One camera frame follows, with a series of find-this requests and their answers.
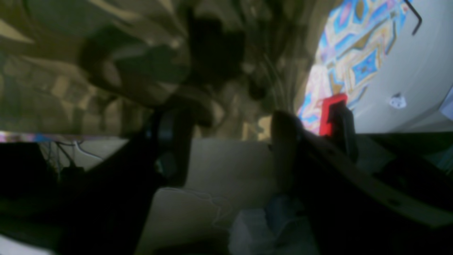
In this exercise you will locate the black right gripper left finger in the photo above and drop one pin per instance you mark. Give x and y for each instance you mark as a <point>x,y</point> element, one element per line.
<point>108,211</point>

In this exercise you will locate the black allen key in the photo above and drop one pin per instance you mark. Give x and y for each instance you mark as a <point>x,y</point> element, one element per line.
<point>417,15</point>

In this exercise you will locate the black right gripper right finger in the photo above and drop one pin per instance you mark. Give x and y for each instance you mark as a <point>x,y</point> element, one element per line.
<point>404,209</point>

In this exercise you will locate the patterned tile tablecloth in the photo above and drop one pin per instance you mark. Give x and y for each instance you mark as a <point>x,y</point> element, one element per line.
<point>350,60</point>

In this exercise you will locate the camouflage T-shirt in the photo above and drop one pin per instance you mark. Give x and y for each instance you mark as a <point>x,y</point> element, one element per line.
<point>148,67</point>

